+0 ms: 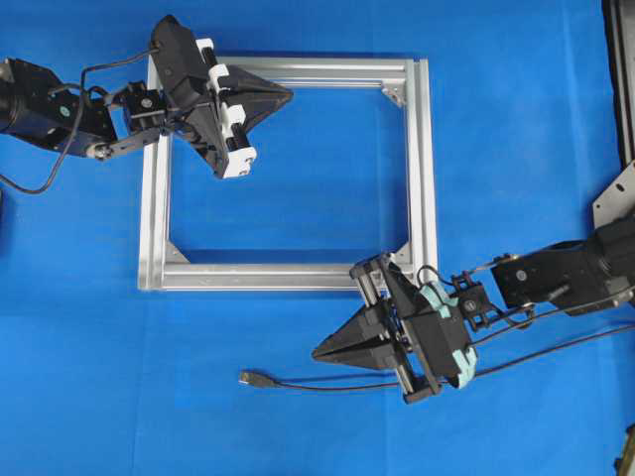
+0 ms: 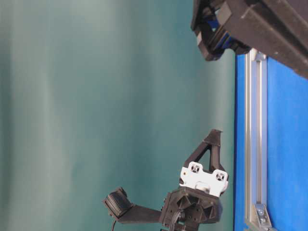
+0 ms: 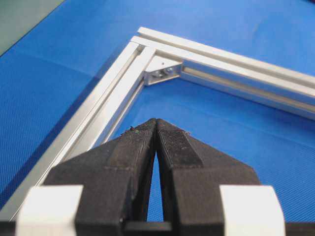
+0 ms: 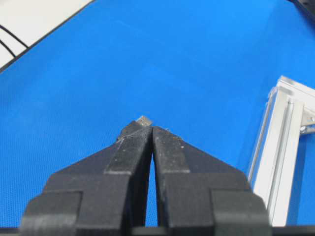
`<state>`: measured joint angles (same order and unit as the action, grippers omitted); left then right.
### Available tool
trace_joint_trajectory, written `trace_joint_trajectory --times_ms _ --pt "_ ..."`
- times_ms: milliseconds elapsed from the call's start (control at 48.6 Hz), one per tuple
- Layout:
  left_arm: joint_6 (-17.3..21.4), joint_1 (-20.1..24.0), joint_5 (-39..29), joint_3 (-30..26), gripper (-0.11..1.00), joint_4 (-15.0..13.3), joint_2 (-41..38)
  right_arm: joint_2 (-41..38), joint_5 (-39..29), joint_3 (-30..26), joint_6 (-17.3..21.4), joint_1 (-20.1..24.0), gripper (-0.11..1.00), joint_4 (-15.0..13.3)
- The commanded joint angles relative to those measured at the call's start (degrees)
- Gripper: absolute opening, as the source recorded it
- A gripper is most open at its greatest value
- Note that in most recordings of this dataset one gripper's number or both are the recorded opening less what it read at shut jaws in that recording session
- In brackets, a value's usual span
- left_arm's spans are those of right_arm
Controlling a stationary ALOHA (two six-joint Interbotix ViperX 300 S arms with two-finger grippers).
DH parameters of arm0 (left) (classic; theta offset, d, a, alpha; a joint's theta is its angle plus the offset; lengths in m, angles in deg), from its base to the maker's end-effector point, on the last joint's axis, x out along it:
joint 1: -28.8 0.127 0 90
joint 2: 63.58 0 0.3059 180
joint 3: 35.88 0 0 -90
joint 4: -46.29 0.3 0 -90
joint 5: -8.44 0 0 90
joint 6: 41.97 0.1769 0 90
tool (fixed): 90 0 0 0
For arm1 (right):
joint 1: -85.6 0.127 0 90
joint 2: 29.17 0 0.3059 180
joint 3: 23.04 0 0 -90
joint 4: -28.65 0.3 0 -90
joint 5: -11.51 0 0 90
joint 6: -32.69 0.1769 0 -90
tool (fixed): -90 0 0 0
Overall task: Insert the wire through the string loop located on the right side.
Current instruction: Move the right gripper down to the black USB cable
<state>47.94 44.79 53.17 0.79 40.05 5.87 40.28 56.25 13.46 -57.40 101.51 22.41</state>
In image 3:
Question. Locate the square aluminium extrusion frame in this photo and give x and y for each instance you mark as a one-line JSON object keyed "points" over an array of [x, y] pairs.
{"points": [[153, 57]]}

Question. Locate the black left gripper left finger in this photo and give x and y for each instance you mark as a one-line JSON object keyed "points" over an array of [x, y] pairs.
{"points": [[116, 178]]}

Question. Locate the blue table mat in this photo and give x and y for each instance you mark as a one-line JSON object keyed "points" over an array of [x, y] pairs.
{"points": [[47, 74]]}

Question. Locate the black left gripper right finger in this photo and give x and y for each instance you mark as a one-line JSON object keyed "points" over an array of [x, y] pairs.
{"points": [[190, 174]]}

